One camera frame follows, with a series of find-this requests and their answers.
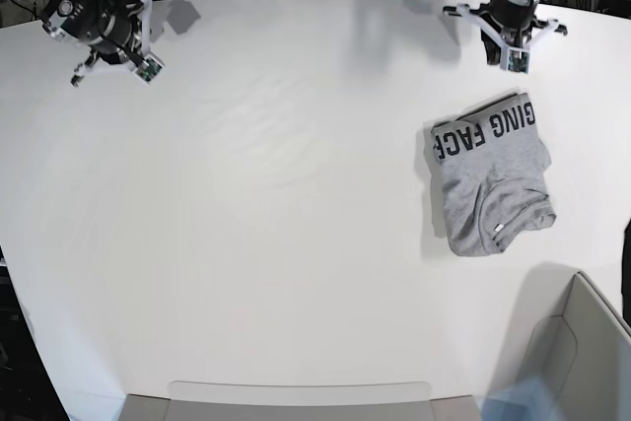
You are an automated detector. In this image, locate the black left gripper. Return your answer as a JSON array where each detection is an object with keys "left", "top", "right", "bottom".
[{"left": 482, "top": 0, "right": 536, "bottom": 65}]

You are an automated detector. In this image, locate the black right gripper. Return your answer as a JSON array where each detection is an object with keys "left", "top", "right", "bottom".
[{"left": 89, "top": 0, "right": 144, "bottom": 66}]

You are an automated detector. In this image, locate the grey T-shirt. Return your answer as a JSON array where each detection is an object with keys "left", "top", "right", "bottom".
[{"left": 431, "top": 93, "right": 556, "bottom": 257}]

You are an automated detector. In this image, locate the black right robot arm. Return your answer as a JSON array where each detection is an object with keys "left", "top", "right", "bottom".
[{"left": 40, "top": 0, "right": 153, "bottom": 67}]

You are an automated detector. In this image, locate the grey bin at right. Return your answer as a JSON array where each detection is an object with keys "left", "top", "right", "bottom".
[{"left": 512, "top": 272, "right": 630, "bottom": 420}]

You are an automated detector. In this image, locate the grey bin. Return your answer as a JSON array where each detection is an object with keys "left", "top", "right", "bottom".
[
  {"left": 512, "top": 272, "right": 630, "bottom": 420},
  {"left": 119, "top": 381, "right": 481, "bottom": 420}
]

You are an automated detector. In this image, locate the grey bin at bottom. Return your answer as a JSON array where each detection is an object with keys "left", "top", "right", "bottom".
[{"left": 119, "top": 381, "right": 481, "bottom": 420}]

